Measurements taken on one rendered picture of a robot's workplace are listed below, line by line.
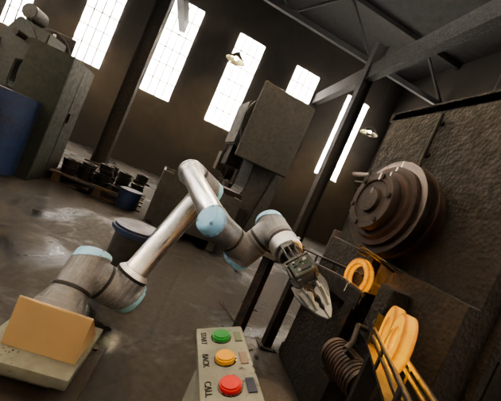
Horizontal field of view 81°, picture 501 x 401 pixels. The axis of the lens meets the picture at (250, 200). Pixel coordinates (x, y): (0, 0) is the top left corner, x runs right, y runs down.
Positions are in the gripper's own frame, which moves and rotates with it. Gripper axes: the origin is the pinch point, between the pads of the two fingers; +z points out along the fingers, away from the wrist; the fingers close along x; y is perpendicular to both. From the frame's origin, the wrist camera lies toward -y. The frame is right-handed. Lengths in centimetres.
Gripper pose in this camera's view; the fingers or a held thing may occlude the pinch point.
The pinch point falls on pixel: (326, 314)
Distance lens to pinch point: 77.0
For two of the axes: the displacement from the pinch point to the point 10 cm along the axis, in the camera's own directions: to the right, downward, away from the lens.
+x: 9.0, -4.3, 0.7
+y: -3.0, -7.2, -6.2
